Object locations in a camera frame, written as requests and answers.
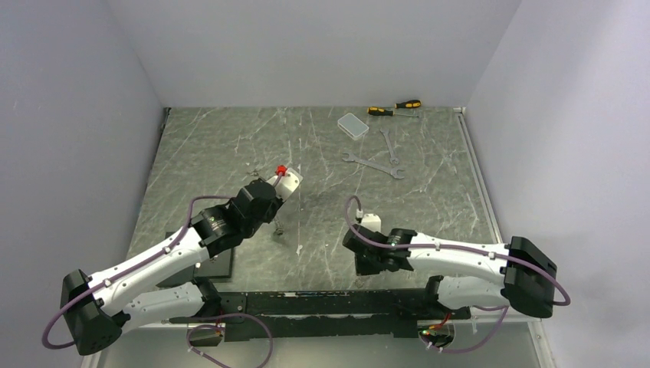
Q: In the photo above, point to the small silver wrench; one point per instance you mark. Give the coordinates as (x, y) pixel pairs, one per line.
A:
(393, 157)

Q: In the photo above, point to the metal key organizer plate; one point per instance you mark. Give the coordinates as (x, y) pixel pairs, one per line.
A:
(278, 227)

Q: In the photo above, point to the black flat box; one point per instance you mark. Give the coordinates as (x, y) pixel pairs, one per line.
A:
(218, 268)

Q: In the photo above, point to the large silver wrench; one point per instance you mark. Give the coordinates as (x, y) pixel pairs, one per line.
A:
(395, 172)

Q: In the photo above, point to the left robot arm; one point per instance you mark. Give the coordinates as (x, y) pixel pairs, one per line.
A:
(97, 309)

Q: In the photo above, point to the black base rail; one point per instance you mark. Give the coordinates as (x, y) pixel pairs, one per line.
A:
(396, 312)

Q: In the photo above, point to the yellow black screwdriver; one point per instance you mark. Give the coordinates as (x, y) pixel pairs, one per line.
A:
(382, 112)
(406, 105)

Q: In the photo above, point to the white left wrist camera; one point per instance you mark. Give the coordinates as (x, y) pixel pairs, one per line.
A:
(286, 181)

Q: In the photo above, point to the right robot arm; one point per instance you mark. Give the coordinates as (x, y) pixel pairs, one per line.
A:
(516, 274)

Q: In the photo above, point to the clear plastic box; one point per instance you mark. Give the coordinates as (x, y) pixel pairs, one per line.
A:
(352, 126)

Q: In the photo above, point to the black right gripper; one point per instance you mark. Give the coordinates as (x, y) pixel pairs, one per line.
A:
(363, 269)

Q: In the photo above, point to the yellow black screwdriver front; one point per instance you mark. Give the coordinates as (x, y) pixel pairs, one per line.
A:
(382, 112)

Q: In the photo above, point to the yellow black screwdriver rear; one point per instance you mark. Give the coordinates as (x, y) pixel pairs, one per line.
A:
(406, 105)

